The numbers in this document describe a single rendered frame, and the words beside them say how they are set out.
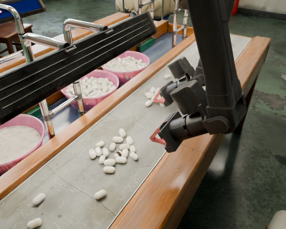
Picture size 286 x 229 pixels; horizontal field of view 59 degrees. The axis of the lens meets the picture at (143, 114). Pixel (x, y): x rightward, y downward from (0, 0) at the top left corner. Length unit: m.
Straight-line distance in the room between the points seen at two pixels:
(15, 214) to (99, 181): 0.23
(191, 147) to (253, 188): 1.03
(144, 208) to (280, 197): 1.28
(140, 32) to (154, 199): 0.51
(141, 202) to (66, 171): 0.26
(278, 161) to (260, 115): 0.56
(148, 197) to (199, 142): 0.28
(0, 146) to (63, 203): 0.36
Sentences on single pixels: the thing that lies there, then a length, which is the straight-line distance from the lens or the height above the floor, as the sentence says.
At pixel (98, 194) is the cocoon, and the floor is 0.76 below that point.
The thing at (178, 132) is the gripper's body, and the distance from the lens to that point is 0.63.
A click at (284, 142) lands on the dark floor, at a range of 2.26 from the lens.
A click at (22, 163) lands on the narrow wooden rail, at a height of 0.76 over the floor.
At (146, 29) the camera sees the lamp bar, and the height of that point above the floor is 1.07.
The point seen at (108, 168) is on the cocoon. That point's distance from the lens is 0.79.
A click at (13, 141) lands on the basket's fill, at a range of 1.00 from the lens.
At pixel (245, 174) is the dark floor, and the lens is 1.89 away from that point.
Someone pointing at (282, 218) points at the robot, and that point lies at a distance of 1.40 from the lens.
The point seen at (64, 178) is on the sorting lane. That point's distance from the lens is 0.81.
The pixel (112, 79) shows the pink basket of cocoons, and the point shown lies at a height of 0.75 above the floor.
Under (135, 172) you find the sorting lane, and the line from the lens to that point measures 0.79.
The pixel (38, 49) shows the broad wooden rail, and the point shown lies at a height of 0.76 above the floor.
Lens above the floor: 1.34
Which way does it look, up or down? 36 degrees down
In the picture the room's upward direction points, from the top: straight up
